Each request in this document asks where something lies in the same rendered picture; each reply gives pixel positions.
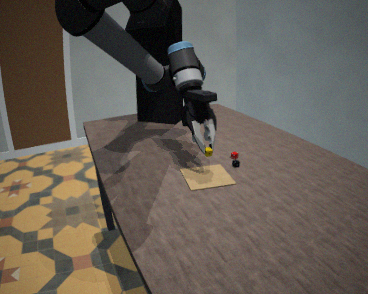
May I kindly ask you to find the yellow die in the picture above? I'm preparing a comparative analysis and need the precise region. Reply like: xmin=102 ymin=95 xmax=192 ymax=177
xmin=204 ymin=147 xmax=213 ymax=157

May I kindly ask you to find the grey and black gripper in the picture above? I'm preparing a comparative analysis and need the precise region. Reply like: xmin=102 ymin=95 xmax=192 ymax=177
xmin=179 ymin=82 xmax=217 ymax=154

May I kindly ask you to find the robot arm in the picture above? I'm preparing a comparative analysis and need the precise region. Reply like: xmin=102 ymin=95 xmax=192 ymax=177
xmin=55 ymin=0 xmax=217 ymax=103

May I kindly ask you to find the tan mat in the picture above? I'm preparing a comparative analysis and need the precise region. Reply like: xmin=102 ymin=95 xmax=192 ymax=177
xmin=180 ymin=164 xmax=236 ymax=191

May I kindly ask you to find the black die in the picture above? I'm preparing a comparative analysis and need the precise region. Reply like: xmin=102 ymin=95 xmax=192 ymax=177
xmin=232 ymin=160 xmax=240 ymax=168

